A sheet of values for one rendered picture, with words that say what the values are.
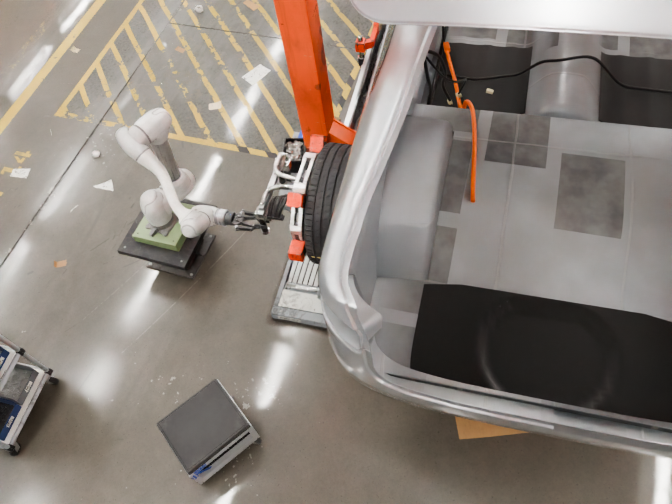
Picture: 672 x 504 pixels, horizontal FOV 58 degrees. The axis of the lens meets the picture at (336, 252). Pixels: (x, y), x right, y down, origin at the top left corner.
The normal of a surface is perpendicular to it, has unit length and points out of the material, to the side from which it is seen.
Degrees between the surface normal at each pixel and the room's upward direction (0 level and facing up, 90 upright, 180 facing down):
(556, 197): 2
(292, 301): 0
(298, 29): 90
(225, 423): 0
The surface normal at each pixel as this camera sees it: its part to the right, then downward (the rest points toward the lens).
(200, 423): -0.11, -0.52
